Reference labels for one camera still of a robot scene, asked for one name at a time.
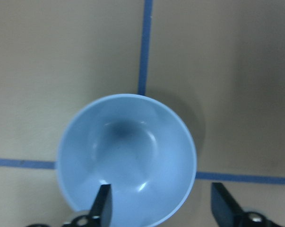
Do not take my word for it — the blue bowl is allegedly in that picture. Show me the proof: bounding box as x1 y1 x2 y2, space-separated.
56 94 197 227

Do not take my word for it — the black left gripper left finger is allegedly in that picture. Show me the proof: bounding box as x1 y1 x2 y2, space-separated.
89 184 112 227

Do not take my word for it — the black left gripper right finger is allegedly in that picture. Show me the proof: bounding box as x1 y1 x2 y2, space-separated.
211 182 244 227

